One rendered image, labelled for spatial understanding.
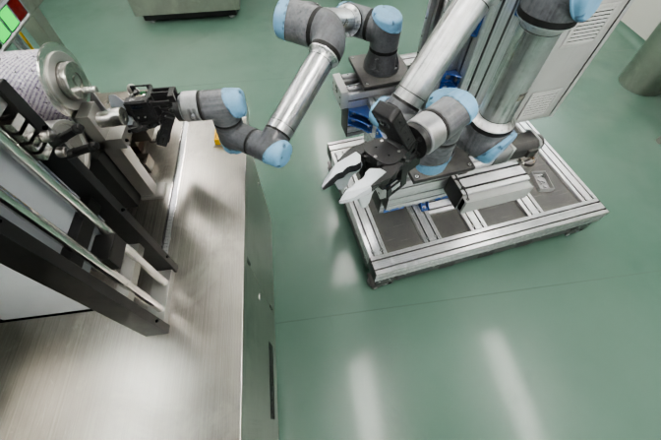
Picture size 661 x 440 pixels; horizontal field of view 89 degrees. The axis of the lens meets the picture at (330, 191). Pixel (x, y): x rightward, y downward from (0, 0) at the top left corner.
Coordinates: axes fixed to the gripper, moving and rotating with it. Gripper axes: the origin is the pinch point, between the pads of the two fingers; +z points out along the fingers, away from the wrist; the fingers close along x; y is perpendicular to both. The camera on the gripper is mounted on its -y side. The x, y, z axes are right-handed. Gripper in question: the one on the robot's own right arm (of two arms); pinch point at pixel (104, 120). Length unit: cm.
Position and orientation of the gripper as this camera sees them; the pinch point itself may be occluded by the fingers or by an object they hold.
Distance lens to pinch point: 103.8
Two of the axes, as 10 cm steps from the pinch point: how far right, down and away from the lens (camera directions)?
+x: 1.3, 8.1, -5.7
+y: 0.0, -5.8, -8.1
